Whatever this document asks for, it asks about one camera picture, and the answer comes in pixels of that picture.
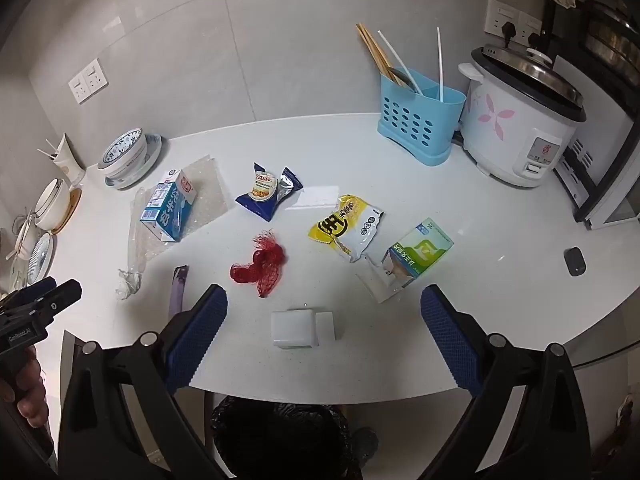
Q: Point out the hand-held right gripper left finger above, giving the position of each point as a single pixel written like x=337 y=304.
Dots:
x=195 y=340

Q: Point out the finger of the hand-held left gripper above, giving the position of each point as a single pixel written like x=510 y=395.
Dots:
x=57 y=302
x=35 y=290

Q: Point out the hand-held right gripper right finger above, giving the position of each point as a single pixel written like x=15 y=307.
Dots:
x=445 y=335

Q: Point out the purple wrapper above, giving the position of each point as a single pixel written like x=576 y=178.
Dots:
x=179 y=290

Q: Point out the green milk carton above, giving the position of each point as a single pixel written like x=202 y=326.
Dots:
x=422 y=250

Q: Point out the small white box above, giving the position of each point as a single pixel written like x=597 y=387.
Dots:
x=295 y=327

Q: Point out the red mesh net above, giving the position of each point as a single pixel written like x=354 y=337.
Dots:
x=265 y=260

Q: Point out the black bagged trash bin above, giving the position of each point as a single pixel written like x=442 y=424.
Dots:
x=280 y=440

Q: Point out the blue milk carton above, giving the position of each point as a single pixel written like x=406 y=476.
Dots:
x=165 y=210

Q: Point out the yellow snack packet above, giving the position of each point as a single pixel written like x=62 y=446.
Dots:
x=345 y=230

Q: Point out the clear bubble wrap sheet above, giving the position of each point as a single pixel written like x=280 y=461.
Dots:
x=210 y=190

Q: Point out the blue snack packet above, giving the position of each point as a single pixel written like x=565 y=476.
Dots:
x=262 y=192

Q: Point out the person's left hand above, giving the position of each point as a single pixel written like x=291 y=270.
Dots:
x=32 y=390

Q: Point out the blue striped plate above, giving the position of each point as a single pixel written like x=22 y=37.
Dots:
x=39 y=260

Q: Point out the white lidded bowl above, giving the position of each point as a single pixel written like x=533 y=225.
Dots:
x=50 y=207

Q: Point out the wooden coaster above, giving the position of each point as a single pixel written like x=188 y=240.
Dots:
x=72 y=210

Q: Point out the white cup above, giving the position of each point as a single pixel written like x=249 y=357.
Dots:
x=67 y=162

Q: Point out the white stick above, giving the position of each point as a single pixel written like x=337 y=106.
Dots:
x=54 y=146
x=47 y=153

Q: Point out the grey shoe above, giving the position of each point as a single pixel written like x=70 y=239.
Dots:
x=365 y=447

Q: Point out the small black object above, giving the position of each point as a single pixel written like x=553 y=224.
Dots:
x=575 y=261

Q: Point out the blue patterned bowl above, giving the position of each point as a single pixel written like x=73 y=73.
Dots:
x=122 y=147

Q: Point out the blue white bowl on plate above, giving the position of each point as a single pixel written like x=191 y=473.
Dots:
x=150 y=160

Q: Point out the blue utensil holder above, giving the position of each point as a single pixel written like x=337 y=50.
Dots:
x=415 y=125

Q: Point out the white flowered rice cooker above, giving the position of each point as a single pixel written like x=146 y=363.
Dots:
x=515 y=130

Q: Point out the white microwave oven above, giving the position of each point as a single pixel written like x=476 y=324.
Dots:
x=607 y=150

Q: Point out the metal spoon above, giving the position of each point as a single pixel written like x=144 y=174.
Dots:
x=402 y=77

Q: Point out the white plastic straw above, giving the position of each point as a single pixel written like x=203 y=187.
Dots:
x=440 y=60

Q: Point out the white chopsticks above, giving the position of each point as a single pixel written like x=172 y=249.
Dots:
x=397 y=57

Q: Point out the wooden chopstick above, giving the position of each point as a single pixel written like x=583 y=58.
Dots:
x=380 y=49
x=372 y=47

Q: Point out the black power plug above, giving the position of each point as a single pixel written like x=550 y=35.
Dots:
x=537 y=41
x=511 y=32

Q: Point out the white wall socket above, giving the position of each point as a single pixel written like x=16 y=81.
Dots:
x=532 y=25
x=495 y=15
x=79 y=89
x=97 y=75

